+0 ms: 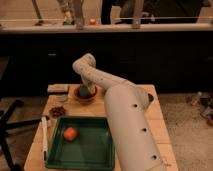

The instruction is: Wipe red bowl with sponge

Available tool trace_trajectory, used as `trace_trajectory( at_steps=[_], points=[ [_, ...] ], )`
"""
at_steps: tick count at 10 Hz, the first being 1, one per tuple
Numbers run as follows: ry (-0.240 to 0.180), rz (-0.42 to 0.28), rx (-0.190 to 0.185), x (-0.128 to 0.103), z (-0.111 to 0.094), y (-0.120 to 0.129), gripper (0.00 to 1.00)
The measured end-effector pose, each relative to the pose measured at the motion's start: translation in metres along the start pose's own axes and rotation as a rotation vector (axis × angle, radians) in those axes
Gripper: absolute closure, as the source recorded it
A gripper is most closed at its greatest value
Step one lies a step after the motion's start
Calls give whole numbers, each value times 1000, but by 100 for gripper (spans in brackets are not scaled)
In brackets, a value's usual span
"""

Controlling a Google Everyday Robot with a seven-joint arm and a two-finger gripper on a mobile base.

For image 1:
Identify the green sponge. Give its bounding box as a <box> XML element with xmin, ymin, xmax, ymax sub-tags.
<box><xmin>79</xmin><ymin>87</ymin><xmax>89</xmax><ymax>97</ymax></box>

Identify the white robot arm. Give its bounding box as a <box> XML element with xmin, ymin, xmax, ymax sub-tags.
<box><xmin>72</xmin><ymin>53</ymin><xmax>167</xmax><ymax>171</ymax></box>

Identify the wooden block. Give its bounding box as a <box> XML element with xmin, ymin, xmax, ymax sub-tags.
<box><xmin>47</xmin><ymin>84</ymin><xmax>69</xmax><ymax>93</ymax></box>

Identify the small brown dish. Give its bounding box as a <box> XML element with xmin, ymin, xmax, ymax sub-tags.
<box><xmin>49</xmin><ymin>106</ymin><xmax>66</xmax><ymax>117</ymax></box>

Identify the orange ball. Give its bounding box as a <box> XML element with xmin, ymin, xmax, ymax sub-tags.
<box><xmin>63</xmin><ymin>127</ymin><xmax>78</xmax><ymax>141</ymax></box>

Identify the white marker pen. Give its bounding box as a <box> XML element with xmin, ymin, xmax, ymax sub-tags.
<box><xmin>41</xmin><ymin>116</ymin><xmax>48</xmax><ymax>161</ymax></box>

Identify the green plastic tray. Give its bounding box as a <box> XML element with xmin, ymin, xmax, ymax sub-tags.
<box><xmin>45</xmin><ymin>116</ymin><xmax>115</xmax><ymax>171</ymax></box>

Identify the black chair base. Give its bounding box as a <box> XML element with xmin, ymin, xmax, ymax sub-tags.
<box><xmin>0</xmin><ymin>100</ymin><xmax>49</xmax><ymax>171</ymax></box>

